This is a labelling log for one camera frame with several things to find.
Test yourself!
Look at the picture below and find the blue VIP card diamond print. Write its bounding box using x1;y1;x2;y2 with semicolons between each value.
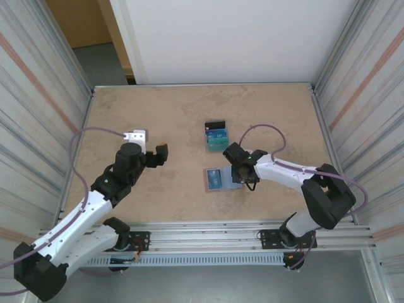
206;169;224;191

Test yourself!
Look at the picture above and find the brown wooden door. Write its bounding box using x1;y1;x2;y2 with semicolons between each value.
94;0;137;85

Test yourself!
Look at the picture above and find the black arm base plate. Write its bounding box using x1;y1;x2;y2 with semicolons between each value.
119;231;151;253
257;229;318;252

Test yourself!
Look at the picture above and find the aluminium rail frame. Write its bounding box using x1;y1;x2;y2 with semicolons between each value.
37;220;378;253

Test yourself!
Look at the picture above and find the blue VIP card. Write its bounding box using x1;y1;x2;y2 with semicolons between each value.
205;129;229;140

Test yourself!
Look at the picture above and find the slotted grey cable duct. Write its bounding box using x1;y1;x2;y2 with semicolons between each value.
72;254;287;268

